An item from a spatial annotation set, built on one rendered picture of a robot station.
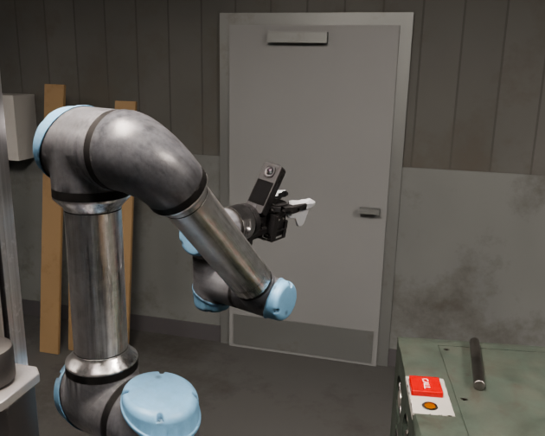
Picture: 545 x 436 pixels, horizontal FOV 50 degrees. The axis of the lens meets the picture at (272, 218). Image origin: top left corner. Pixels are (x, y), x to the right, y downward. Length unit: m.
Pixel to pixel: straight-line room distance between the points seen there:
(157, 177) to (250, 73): 2.89
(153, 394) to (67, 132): 0.40
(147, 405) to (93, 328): 0.15
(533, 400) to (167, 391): 0.71
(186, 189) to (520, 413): 0.76
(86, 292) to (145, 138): 0.27
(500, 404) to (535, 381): 0.14
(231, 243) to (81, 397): 0.34
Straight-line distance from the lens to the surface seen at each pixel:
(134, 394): 0.94
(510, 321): 3.87
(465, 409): 1.21
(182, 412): 0.91
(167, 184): 0.81
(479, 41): 3.56
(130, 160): 0.80
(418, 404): 1.20
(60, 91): 4.01
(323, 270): 3.76
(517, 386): 1.33
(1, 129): 0.77
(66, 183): 0.89
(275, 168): 1.23
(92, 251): 0.92
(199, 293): 1.15
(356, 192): 3.60
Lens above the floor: 1.87
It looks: 15 degrees down
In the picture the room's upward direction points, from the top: 1 degrees clockwise
